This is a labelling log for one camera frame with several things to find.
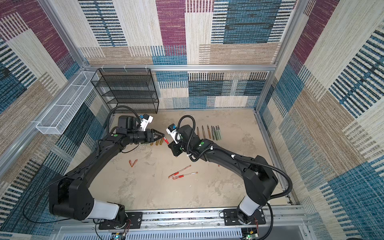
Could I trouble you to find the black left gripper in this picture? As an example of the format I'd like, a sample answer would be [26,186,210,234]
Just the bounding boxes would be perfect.
[127,129,165,145]

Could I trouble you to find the red gel pen bottom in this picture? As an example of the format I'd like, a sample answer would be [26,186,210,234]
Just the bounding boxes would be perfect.
[172,172,198,180]

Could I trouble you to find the red gel pen diagonal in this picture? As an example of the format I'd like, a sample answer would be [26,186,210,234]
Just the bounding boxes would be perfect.
[168,165,191,179]

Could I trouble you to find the light green marker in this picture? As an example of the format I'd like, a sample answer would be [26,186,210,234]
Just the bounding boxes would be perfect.
[216,126,222,140]

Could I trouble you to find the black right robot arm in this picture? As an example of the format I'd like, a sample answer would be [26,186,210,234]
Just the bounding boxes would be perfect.
[167,115,293,225]

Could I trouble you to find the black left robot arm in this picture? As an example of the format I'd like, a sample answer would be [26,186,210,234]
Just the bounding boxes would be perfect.
[27,113,164,226]

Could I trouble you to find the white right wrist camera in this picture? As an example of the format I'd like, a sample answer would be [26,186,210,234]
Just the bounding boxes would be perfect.
[166,124,182,144]

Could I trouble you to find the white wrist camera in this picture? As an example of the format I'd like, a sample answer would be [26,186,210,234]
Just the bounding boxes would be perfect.
[166,124,182,144]
[139,114,154,131]

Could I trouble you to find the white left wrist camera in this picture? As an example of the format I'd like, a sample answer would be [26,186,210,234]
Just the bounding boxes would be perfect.
[139,114,154,131]

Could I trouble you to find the black wire mesh shelf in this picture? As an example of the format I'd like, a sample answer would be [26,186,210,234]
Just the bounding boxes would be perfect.
[91,68,160,113]

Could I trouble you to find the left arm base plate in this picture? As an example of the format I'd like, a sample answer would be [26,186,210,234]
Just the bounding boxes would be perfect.
[98,212,143,230]

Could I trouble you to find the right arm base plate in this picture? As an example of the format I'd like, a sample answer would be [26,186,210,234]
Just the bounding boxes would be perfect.
[219,209,266,226]

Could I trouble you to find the white wire mesh basket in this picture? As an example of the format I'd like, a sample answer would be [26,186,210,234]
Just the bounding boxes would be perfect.
[36,71,95,135]

